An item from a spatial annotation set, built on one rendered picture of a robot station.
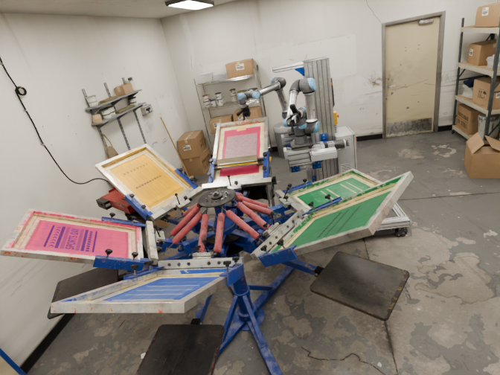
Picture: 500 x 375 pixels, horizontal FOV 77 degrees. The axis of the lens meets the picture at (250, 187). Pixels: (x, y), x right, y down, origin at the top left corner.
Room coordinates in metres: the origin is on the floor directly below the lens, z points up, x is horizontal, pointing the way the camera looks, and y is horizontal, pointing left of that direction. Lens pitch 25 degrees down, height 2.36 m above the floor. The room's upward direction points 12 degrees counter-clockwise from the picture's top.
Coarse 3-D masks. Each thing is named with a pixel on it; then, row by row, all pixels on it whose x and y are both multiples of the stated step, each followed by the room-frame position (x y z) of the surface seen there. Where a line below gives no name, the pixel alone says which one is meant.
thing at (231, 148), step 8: (224, 136) 3.39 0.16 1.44; (232, 136) 3.35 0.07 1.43; (240, 136) 3.31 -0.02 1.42; (224, 144) 3.29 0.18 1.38; (232, 144) 3.25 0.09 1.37; (240, 144) 3.22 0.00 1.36; (224, 152) 3.20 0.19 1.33; (232, 152) 3.17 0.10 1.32; (240, 152) 3.13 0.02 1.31; (224, 168) 3.02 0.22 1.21; (232, 168) 2.99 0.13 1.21; (224, 176) 2.94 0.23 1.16
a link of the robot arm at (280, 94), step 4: (272, 80) 3.74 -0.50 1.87; (276, 80) 3.67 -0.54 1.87; (276, 92) 3.76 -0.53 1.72; (280, 92) 3.72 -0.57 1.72; (280, 96) 3.73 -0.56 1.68; (284, 96) 3.74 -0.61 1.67; (280, 100) 3.75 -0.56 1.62; (284, 100) 3.73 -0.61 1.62; (284, 104) 3.74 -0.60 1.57; (284, 108) 3.74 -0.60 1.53; (284, 112) 3.74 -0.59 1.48; (284, 116) 3.76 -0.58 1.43
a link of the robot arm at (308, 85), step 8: (304, 80) 3.08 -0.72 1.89; (312, 80) 3.06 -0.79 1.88; (304, 88) 3.07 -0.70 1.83; (312, 88) 3.03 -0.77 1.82; (304, 96) 3.11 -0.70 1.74; (312, 96) 3.08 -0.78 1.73; (312, 104) 3.07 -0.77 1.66; (312, 112) 3.07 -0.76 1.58; (312, 120) 3.06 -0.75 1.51; (312, 128) 3.05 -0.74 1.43
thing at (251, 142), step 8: (248, 128) 3.37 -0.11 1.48; (256, 128) 3.34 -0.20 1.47; (248, 136) 3.28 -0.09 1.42; (256, 136) 3.24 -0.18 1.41; (248, 144) 3.18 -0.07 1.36; (256, 144) 3.15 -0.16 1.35; (248, 152) 3.10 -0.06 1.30; (256, 152) 3.07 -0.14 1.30; (240, 168) 2.96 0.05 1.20; (248, 168) 2.93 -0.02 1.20; (256, 168) 2.90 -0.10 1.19
